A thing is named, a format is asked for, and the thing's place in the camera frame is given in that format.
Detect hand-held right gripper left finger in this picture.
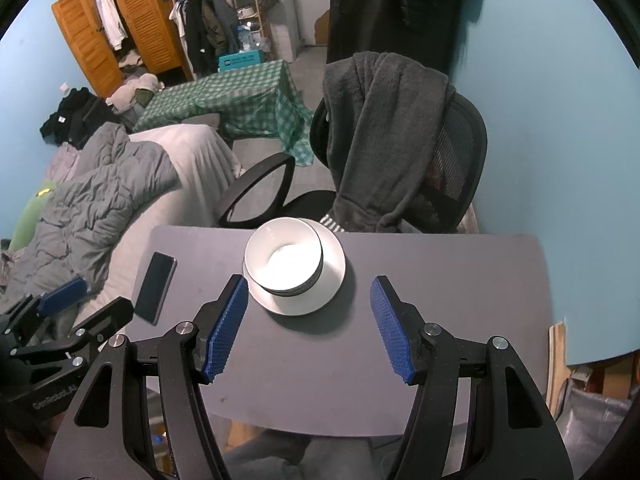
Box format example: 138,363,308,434
44,274,250,480

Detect wooden louvred wardrobe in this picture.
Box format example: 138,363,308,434
51,0,193,98

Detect black mesh office chair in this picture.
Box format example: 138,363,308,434
216,92,488,235

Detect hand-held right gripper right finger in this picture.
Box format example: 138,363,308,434
370,275,574,480

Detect wooden board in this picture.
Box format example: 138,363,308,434
546,322,568,411

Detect grey plastic tarp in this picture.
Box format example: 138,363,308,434
552,377,633,461

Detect black hanging coat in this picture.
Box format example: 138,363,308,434
326,0,476,68

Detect grey quilted duvet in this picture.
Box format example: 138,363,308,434
0,122,181,306

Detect dark grey hoodie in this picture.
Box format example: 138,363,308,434
320,51,456,233

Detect light grey bed sheet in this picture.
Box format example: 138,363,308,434
75,122,246,321

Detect black clothes pile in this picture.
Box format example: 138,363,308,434
40,87,121,150

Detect blue plastic crate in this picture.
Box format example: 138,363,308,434
218,49,266,72

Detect large white plate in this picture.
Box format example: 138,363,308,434
243,219,347,317

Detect grey clothes pile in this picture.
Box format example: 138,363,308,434
107,72,163,113

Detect cardboard box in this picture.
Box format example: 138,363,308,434
570,359,628,387

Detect green pillow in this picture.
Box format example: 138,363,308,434
9,180,58,252

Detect green checked tablecloth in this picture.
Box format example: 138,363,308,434
134,60,316,167

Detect white hanging shirt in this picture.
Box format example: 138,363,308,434
95,0,128,51

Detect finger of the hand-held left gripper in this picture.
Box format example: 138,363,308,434
9,296,135,367
0,276,89,335

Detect dark hanging jackets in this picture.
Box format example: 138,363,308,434
170,0,243,73

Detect black smartphone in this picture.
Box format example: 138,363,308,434
134,251,178,325

